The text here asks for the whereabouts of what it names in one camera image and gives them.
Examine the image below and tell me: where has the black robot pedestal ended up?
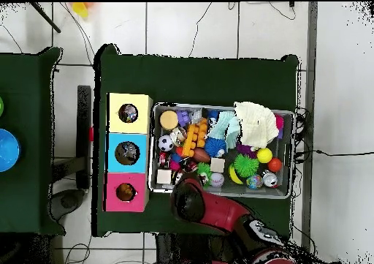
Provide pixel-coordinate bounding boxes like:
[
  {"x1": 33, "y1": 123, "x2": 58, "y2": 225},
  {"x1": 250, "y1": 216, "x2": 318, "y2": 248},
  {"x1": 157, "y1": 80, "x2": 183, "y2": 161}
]
[{"x1": 154, "y1": 233, "x2": 234, "y2": 264}]

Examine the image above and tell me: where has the black rod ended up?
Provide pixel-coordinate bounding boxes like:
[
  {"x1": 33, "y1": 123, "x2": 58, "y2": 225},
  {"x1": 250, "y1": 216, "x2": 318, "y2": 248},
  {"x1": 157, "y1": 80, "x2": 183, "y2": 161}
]
[{"x1": 28, "y1": 2, "x2": 62, "y2": 34}]

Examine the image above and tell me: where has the wooden box with three holes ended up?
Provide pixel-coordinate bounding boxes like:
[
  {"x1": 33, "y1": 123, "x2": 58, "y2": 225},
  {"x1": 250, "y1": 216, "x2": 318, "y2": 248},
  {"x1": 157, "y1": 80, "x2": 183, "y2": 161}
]
[{"x1": 104, "y1": 92, "x2": 153, "y2": 214}]

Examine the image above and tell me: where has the multicolour cartoon print cloth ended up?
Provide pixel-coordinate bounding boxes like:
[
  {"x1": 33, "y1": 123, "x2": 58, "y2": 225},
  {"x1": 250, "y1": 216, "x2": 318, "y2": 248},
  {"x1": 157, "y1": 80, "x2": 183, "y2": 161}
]
[{"x1": 119, "y1": 105, "x2": 138, "y2": 123}]

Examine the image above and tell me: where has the peach orange ball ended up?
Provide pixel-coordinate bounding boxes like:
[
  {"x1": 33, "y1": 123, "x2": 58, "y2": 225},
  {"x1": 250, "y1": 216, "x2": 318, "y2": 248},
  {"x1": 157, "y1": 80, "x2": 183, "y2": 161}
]
[{"x1": 160, "y1": 110, "x2": 179, "y2": 130}]

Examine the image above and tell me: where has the blue round disc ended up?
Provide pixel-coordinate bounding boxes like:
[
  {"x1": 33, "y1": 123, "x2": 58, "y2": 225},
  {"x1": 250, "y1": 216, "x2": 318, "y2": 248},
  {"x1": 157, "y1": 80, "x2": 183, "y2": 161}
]
[{"x1": 0, "y1": 128, "x2": 21, "y2": 173}]

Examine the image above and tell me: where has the green cloth side table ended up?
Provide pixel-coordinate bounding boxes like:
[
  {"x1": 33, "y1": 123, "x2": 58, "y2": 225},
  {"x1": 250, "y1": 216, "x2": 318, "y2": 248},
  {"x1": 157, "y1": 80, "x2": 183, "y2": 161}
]
[{"x1": 0, "y1": 46, "x2": 64, "y2": 235}]

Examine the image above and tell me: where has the white toy baseball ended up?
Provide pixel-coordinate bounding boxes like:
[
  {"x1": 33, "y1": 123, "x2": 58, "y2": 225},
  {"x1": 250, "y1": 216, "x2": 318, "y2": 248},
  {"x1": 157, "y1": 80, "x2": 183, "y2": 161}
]
[{"x1": 210, "y1": 172, "x2": 226, "y2": 188}]

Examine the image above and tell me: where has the small wooden cube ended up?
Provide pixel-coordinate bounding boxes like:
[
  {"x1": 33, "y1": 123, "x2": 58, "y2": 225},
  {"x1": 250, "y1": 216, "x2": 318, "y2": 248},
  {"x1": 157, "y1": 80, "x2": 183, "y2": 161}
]
[{"x1": 156, "y1": 169, "x2": 173, "y2": 185}]

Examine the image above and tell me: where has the yellow floor object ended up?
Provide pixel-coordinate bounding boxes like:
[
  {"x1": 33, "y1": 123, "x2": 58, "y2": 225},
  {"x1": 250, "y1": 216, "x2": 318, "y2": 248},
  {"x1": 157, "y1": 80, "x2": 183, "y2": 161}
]
[{"x1": 71, "y1": 2, "x2": 91, "y2": 19}]

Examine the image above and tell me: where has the orange red ball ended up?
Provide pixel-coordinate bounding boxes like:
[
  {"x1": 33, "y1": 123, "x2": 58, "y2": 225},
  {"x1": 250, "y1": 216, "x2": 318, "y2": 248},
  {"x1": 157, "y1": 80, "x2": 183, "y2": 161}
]
[{"x1": 267, "y1": 157, "x2": 283, "y2": 173}]

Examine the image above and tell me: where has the black chair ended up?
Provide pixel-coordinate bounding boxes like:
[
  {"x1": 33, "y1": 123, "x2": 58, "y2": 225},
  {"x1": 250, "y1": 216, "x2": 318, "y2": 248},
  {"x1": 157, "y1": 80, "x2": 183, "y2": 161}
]
[{"x1": 51, "y1": 85, "x2": 94, "y2": 221}]

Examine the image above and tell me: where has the black cable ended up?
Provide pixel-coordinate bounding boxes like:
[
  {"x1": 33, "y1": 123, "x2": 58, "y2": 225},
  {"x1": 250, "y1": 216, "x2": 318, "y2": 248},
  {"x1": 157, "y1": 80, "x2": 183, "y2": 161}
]
[
  {"x1": 294, "y1": 107, "x2": 374, "y2": 165},
  {"x1": 188, "y1": 1, "x2": 214, "y2": 59}
]

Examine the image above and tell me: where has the yellow rubber duck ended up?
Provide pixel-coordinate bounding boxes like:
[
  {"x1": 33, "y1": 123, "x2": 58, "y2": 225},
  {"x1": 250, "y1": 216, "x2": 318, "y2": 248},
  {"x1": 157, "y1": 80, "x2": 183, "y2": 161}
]
[{"x1": 118, "y1": 184, "x2": 135, "y2": 201}]

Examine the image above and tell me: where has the shallow clear mesh bin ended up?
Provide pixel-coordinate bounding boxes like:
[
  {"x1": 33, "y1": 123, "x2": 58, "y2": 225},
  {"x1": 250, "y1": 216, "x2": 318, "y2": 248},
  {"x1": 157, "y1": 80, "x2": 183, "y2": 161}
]
[{"x1": 148, "y1": 102, "x2": 295, "y2": 200}]

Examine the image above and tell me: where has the orange plastic toy brick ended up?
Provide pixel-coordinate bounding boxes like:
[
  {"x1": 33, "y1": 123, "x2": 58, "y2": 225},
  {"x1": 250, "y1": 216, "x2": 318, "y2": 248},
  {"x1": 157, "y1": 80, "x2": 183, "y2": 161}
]
[{"x1": 182, "y1": 120, "x2": 209, "y2": 159}]

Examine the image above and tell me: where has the cream yellow cloth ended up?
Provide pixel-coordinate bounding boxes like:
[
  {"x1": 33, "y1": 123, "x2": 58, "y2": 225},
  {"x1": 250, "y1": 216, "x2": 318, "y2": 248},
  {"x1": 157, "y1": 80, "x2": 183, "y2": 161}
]
[{"x1": 234, "y1": 101, "x2": 280, "y2": 150}]

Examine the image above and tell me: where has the yellow ball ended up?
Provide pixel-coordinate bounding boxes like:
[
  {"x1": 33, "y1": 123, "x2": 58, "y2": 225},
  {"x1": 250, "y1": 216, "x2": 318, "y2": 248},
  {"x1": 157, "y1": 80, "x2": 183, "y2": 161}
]
[{"x1": 256, "y1": 147, "x2": 273, "y2": 164}]

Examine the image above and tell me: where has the grey metal beam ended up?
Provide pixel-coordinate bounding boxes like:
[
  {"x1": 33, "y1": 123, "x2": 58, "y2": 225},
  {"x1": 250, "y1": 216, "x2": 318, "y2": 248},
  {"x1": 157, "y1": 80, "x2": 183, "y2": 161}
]
[{"x1": 299, "y1": 1, "x2": 319, "y2": 264}]

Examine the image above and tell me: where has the mint green cloth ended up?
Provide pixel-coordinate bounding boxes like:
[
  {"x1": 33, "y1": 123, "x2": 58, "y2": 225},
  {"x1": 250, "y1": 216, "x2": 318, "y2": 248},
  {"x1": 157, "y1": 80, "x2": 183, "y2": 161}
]
[{"x1": 209, "y1": 111, "x2": 242, "y2": 150}]

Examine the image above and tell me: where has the large light green spiky ball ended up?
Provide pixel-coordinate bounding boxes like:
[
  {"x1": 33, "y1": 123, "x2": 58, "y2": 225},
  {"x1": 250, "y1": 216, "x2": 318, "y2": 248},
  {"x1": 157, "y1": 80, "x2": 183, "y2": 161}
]
[{"x1": 233, "y1": 153, "x2": 261, "y2": 178}]

